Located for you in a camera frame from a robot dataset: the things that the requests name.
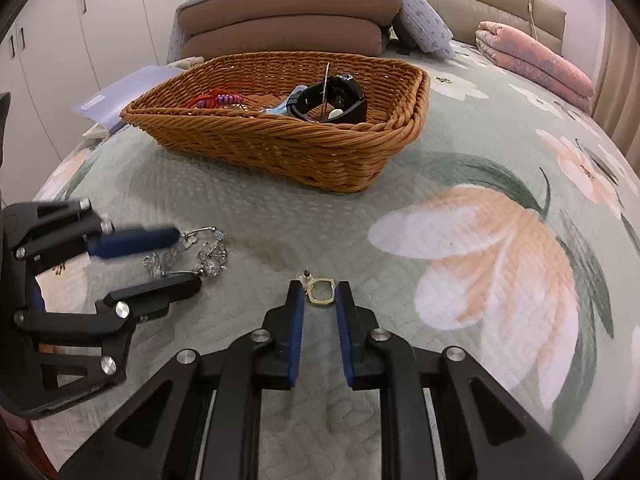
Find beige curtain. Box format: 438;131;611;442
592;0;640;171

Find blue book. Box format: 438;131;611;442
73;65;183;133

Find cream fluffy cloth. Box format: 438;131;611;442
167;56;205;70

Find crystal bead bracelet blue tag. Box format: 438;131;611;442
142;226;229;278

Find black wrist watch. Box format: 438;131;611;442
286;74;368;125

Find folded pink quilt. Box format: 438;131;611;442
475;21;594;113

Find brown wicker basket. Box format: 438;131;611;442
120;51;431;193

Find clear bead bracelet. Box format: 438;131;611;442
240;94;302;117

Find white wardrobe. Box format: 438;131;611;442
1;0;183;204

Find folded brown duvet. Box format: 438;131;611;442
172;0;401;60

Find floral green bedspread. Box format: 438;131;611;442
34;46;639;479

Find red cord bracelet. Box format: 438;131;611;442
186;84;252;111

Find gold square ring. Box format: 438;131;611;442
298;268;339;306

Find beige padded headboard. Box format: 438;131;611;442
427;0;566;54

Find purple spiral hair tie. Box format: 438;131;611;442
192;90;246;111

